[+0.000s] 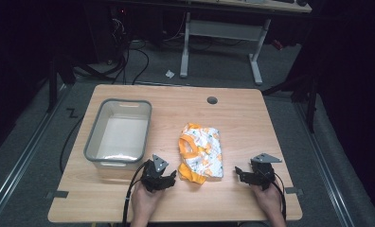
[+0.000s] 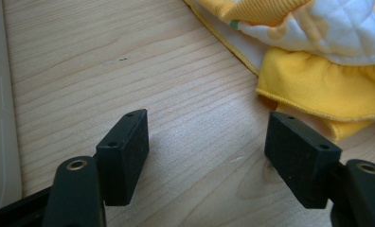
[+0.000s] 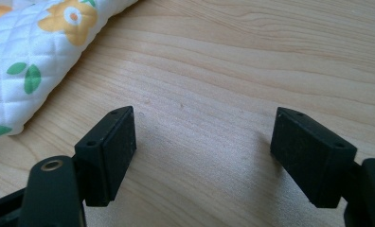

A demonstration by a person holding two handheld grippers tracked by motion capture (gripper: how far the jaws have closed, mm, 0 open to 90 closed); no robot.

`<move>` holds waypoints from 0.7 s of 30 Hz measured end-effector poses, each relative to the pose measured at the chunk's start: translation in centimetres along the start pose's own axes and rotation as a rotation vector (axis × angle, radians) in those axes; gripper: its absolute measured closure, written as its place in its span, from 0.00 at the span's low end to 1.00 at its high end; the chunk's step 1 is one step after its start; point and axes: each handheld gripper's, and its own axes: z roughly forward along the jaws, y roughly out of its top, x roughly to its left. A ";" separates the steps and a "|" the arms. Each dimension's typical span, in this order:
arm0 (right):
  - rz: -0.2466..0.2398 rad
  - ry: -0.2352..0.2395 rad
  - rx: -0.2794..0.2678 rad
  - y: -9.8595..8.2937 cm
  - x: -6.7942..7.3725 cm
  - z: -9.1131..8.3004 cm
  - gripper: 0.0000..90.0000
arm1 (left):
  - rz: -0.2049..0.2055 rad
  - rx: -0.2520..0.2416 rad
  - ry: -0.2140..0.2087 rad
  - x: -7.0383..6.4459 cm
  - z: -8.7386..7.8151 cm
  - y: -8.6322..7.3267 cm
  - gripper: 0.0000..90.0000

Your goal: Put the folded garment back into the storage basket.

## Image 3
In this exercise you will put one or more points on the white quilted floral cloth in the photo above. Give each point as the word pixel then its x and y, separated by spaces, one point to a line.
pixel 34 56

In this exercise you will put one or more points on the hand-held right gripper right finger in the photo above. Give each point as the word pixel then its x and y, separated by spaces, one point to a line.
pixel 312 160

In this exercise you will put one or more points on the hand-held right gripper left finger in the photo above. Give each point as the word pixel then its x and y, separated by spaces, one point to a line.
pixel 110 157

